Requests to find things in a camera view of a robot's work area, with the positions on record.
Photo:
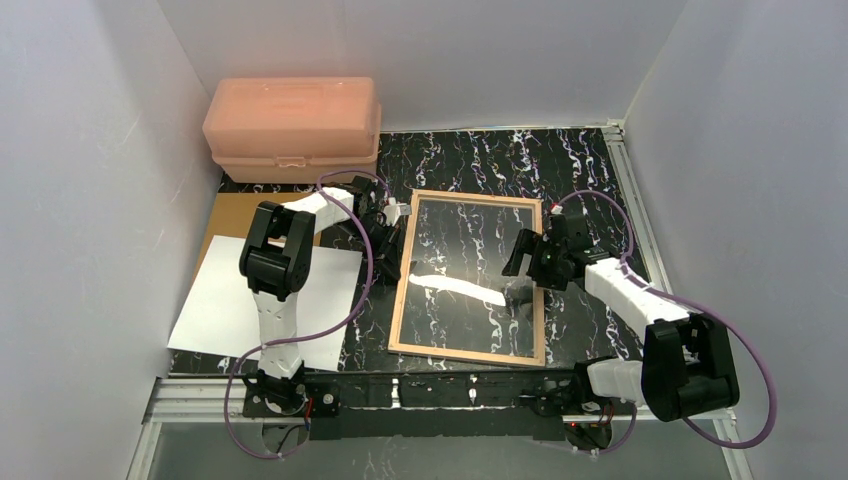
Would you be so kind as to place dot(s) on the brown cardboard backing board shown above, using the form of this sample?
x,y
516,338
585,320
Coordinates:
x,y
232,215

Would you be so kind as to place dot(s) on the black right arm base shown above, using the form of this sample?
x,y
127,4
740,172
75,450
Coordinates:
x,y
570,397

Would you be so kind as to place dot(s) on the aluminium right side rail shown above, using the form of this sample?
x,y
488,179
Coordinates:
x,y
614,137

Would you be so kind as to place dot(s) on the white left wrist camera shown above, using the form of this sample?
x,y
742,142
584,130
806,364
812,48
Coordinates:
x,y
394,211

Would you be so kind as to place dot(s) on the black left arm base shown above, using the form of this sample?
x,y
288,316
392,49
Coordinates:
x,y
306,395

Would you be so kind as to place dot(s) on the light wooden picture frame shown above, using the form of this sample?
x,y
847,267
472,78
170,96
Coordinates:
x,y
470,278

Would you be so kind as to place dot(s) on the pink plastic storage box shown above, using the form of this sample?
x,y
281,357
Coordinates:
x,y
292,130

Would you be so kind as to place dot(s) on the aluminium rail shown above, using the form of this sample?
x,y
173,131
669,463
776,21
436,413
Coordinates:
x,y
614,137
211,399

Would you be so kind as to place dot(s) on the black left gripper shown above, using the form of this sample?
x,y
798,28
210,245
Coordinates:
x,y
385,244

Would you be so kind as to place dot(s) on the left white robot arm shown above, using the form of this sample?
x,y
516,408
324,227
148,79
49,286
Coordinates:
x,y
277,254

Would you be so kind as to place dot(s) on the aluminium front rail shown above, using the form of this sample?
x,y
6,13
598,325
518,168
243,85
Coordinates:
x,y
211,399

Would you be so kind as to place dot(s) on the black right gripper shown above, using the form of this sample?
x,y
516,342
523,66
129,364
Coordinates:
x,y
534,250

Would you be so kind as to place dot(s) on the white-backed printed photo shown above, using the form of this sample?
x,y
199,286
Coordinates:
x,y
222,316

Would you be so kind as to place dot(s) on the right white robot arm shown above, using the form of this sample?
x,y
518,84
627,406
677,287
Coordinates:
x,y
687,367

